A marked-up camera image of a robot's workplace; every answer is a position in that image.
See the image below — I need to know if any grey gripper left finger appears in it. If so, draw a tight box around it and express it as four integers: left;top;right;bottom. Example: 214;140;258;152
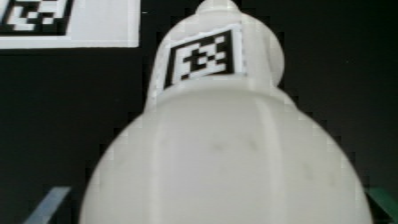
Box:
23;186;71;224

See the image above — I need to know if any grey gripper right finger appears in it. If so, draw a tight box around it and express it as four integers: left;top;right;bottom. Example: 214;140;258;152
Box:
366;187;398;224

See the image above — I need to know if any white lamp bulb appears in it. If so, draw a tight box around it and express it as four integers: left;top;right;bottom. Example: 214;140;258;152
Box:
78;0;373;224

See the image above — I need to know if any white marker sheet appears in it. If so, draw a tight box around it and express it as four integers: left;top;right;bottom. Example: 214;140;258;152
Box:
0;0;141;50

